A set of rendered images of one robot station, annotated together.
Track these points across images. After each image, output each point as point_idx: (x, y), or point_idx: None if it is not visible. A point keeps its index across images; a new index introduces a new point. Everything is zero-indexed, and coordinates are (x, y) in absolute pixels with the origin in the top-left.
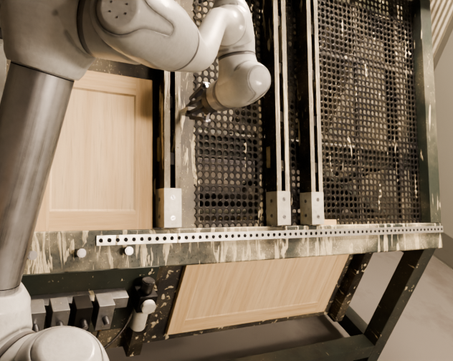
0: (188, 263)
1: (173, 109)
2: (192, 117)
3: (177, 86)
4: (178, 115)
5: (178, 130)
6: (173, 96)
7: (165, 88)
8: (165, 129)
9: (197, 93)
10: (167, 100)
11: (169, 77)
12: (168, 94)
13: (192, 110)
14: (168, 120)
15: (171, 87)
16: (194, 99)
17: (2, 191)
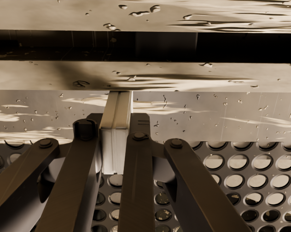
0: None
1: (130, 54)
2: (29, 165)
3: (248, 75)
4: (97, 80)
5: (19, 75)
6: (196, 57)
7: (239, 7)
8: (5, 3)
9: (205, 226)
10: (170, 15)
11: None
12: (202, 20)
13: (78, 165)
14: (59, 22)
15: (242, 51)
16: (170, 175)
17: None
